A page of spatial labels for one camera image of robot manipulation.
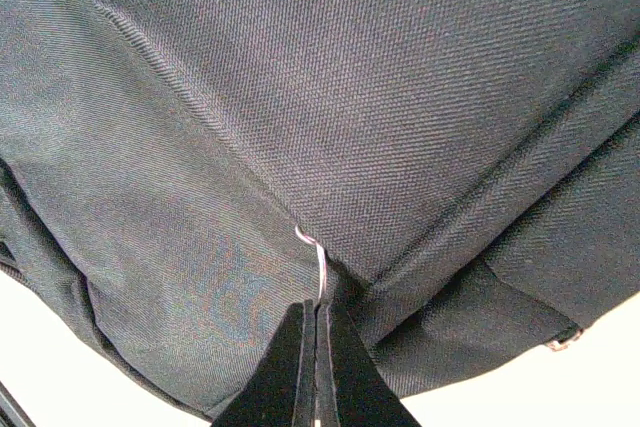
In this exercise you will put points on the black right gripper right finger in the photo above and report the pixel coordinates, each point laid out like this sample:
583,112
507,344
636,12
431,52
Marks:
350,391

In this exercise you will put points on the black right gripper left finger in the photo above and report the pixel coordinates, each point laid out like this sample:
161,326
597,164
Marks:
281,391

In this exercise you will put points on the black student bag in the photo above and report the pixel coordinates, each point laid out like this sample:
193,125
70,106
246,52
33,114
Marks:
462,176

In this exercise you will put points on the black aluminium frame rail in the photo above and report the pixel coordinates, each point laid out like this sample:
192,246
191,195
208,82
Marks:
11,413

